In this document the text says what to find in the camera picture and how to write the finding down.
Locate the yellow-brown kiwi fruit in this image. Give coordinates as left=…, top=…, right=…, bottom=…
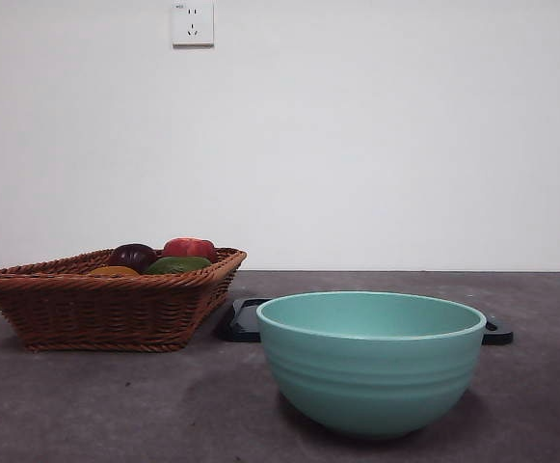
left=87, top=265, right=141, bottom=277

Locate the teal ribbed bowl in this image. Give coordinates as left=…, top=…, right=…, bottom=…
left=254, top=290, right=488, bottom=440

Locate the red apple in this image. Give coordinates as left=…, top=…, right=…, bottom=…
left=162, top=236, right=218, bottom=263

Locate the dark rectangular tray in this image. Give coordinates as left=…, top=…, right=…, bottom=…
left=217, top=297, right=515, bottom=345

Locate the green oval fruit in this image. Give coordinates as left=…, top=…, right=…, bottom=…
left=144, top=255, right=213, bottom=275

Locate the dark purple round fruit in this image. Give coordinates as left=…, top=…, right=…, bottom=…
left=109, top=242, right=158, bottom=270

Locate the brown wicker basket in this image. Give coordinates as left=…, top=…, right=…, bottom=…
left=0, top=246, right=249, bottom=352

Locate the white wall socket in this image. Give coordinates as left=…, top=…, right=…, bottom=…
left=172, top=0, right=215, bottom=48

